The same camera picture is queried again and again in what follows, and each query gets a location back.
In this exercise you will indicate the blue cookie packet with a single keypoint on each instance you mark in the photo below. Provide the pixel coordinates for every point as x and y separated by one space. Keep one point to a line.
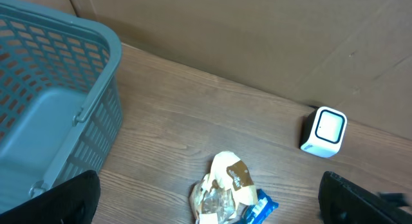
256 214

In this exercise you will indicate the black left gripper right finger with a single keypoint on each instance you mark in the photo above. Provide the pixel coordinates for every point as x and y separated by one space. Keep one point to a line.
343 202

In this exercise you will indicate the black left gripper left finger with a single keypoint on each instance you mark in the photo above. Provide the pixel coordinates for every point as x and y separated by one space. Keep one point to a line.
72 202

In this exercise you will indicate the grey plastic mesh basket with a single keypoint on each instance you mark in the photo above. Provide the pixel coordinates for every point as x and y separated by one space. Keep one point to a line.
60 107

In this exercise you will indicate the white barcode scanner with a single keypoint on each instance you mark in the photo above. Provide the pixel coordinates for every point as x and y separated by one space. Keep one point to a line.
323 132

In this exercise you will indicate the beige brown snack bag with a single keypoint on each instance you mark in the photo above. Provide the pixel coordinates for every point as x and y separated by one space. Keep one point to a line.
217 197

